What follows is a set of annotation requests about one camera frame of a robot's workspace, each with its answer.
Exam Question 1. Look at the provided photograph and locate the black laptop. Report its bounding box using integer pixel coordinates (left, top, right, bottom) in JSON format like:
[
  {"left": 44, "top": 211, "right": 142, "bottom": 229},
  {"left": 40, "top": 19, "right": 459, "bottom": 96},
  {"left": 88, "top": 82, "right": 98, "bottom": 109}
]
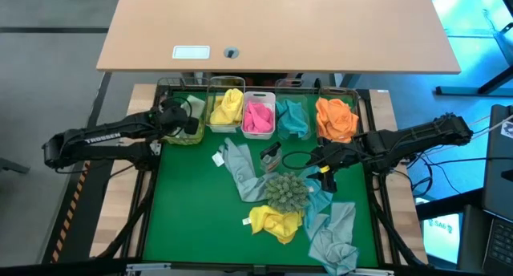
[{"left": 483, "top": 103, "right": 513, "bottom": 276}]

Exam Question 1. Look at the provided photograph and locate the black desk leg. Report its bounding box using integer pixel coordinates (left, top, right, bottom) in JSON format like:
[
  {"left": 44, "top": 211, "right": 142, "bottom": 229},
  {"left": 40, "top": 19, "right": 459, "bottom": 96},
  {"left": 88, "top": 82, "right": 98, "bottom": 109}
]
[{"left": 435, "top": 63, "right": 513, "bottom": 97}]

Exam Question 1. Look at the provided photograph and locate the green patterned cloth ball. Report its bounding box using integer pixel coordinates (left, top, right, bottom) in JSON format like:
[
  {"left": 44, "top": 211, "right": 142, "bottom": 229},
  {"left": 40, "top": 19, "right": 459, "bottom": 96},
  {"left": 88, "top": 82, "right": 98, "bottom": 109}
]
[{"left": 263, "top": 171, "right": 310, "bottom": 213}]

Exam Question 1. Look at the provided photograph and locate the teal microfiber towel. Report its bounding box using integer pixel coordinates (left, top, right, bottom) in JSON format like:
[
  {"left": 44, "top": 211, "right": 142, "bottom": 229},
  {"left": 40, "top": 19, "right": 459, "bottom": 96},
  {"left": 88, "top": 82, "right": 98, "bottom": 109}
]
[
  {"left": 298, "top": 166, "right": 333, "bottom": 229},
  {"left": 276, "top": 99, "right": 309, "bottom": 140}
]

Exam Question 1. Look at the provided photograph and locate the light wood desk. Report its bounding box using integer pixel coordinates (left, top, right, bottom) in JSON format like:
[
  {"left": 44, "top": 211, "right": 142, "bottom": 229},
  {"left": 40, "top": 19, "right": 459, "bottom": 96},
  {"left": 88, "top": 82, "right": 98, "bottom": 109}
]
[{"left": 95, "top": 0, "right": 462, "bottom": 75}]

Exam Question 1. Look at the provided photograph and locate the black plate hazard striped edge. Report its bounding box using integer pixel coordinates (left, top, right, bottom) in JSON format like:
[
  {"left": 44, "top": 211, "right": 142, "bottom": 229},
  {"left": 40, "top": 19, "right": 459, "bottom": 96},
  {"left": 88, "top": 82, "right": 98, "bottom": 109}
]
[{"left": 42, "top": 159, "right": 117, "bottom": 265}]

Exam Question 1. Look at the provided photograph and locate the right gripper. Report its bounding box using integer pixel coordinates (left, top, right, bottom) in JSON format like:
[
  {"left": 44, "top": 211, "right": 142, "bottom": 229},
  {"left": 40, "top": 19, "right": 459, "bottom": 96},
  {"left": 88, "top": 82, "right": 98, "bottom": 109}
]
[{"left": 306, "top": 141, "right": 366, "bottom": 194}]

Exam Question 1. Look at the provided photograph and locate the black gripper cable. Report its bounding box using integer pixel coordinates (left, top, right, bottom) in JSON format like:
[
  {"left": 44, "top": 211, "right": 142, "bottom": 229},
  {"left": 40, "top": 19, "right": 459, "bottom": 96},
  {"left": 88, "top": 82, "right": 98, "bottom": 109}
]
[{"left": 281, "top": 150, "right": 321, "bottom": 171}]

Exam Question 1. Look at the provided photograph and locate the white SA6 sign panel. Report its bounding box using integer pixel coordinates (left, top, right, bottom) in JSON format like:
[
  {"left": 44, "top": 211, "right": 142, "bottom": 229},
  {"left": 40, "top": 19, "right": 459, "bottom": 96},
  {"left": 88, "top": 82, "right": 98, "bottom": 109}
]
[{"left": 422, "top": 213, "right": 462, "bottom": 265}]

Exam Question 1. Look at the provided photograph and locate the white plastic basket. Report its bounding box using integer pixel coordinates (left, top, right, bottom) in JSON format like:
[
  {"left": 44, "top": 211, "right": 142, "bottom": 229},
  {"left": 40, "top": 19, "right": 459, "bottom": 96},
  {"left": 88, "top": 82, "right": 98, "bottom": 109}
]
[{"left": 240, "top": 91, "right": 277, "bottom": 141}]

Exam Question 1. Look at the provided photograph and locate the black aluminium table frame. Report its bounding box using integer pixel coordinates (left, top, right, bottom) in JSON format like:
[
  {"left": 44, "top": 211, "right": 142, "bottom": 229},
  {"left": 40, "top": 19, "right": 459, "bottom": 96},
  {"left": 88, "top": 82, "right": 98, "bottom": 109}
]
[{"left": 90, "top": 83, "right": 430, "bottom": 276}]

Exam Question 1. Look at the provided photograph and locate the grey teal-edged microfiber towel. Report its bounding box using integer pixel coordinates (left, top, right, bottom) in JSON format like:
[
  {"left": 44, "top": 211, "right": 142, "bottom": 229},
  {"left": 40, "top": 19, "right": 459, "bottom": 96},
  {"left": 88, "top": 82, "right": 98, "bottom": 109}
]
[
  {"left": 307, "top": 201, "right": 359, "bottom": 276},
  {"left": 212, "top": 137, "right": 280, "bottom": 204}
]

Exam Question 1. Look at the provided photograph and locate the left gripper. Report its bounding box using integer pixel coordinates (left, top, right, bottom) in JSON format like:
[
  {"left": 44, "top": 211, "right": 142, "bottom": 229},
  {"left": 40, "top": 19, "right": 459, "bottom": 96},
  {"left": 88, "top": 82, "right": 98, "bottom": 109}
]
[{"left": 158, "top": 99, "right": 200, "bottom": 136}]

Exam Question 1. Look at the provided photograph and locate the orange microfiber towel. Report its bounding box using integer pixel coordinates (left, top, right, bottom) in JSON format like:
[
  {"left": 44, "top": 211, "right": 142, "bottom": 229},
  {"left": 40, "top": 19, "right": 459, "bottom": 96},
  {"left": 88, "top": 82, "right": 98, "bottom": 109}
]
[
  {"left": 315, "top": 97, "right": 353, "bottom": 123},
  {"left": 318, "top": 115, "right": 360, "bottom": 144}
]

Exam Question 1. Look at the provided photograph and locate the pink microfiber towel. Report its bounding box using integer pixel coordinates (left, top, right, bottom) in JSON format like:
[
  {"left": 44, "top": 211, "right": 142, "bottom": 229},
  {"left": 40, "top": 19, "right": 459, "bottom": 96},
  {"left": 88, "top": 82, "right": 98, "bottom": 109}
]
[{"left": 243, "top": 100, "right": 276, "bottom": 133}]

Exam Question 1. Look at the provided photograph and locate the green table mat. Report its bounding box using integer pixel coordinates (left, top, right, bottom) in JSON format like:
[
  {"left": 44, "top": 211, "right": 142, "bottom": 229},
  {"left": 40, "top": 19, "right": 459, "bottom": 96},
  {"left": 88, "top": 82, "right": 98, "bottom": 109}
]
[{"left": 142, "top": 91, "right": 380, "bottom": 268}]

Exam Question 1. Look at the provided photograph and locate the clear spray bottle black trigger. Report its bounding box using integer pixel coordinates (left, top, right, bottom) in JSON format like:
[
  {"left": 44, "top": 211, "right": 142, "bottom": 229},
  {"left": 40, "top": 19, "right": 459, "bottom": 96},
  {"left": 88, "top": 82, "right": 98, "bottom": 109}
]
[{"left": 259, "top": 141, "right": 283, "bottom": 173}]

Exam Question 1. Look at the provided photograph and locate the yellow microfiber towel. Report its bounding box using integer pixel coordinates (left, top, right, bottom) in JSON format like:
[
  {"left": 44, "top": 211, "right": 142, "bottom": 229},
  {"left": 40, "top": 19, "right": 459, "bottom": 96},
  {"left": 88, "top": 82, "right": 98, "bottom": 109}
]
[
  {"left": 241, "top": 205, "right": 305, "bottom": 245},
  {"left": 208, "top": 87, "right": 244, "bottom": 126}
]

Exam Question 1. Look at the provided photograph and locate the black chair leg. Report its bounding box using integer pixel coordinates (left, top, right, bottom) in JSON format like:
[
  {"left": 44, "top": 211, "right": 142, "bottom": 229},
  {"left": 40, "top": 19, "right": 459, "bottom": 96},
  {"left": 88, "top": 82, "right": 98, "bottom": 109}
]
[{"left": 0, "top": 157, "right": 31, "bottom": 176}]

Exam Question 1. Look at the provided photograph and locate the clear plastic basket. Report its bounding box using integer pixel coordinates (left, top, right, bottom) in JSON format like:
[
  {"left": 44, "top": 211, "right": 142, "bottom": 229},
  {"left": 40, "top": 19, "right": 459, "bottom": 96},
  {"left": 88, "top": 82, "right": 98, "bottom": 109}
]
[
  {"left": 314, "top": 86, "right": 362, "bottom": 152},
  {"left": 275, "top": 78, "right": 313, "bottom": 142},
  {"left": 205, "top": 75, "right": 246, "bottom": 134}
]

